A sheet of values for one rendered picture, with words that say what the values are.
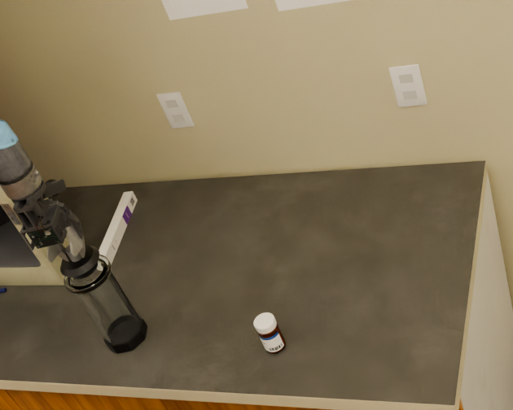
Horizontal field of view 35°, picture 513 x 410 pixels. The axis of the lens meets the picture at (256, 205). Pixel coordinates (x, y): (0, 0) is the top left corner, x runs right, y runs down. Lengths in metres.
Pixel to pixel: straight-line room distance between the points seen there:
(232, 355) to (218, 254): 0.33
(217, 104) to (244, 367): 0.73
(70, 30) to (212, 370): 0.95
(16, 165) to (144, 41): 0.64
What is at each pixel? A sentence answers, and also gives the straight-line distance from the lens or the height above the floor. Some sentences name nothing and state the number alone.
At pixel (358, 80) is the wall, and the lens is 2.01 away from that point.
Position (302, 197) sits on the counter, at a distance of 2.11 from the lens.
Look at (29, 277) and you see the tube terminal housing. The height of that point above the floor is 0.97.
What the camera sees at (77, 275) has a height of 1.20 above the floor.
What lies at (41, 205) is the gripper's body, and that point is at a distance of 1.68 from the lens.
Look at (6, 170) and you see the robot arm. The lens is 1.61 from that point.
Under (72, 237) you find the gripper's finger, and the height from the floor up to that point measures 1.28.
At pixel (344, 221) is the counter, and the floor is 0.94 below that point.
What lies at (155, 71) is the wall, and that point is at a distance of 2.17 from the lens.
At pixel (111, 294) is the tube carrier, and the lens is 1.84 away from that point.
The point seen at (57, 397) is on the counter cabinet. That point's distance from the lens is 2.11.
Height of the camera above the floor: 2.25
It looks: 38 degrees down
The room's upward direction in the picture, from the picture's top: 23 degrees counter-clockwise
